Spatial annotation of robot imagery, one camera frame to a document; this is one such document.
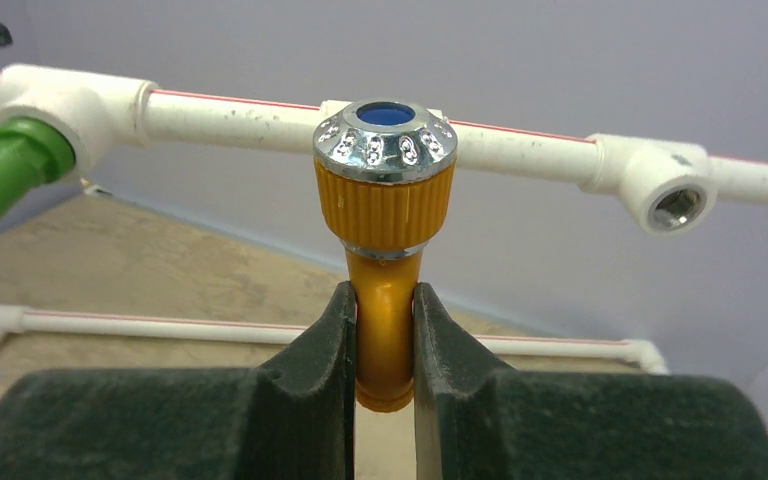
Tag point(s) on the white PVC pipe frame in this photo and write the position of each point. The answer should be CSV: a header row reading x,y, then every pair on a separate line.
x,y
666,186

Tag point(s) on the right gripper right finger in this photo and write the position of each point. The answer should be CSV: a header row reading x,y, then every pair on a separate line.
x,y
477,417

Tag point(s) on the orange plastic faucet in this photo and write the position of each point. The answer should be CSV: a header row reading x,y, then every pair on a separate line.
x,y
384,171

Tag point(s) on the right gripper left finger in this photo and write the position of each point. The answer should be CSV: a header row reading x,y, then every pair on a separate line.
x,y
292,417

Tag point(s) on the green plastic faucet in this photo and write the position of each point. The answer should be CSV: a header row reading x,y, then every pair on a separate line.
x,y
32,154

